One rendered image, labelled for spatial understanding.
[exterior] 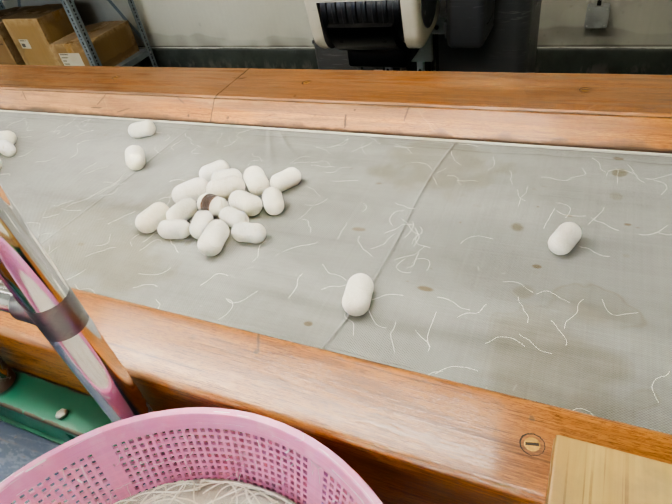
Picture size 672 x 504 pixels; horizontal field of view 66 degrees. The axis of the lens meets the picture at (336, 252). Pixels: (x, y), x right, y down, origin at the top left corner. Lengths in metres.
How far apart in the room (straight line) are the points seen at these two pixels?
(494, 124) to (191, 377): 0.38
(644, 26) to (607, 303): 2.17
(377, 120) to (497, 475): 0.41
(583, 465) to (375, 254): 0.22
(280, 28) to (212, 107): 2.22
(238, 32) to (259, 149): 2.45
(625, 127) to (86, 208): 0.53
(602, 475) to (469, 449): 0.06
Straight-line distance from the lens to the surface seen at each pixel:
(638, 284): 0.41
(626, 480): 0.28
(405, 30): 1.04
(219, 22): 3.09
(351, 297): 0.36
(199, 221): 0.47
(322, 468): 0.29
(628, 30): 2.51
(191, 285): 0.44
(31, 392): 0.47
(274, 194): 0.48
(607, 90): 0.60
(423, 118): 0.57
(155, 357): 0.36
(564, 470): 0.27
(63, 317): 0.30
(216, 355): 0.34
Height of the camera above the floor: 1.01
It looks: 40 degrees down
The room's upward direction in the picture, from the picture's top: 11 degrees counter-clockwise
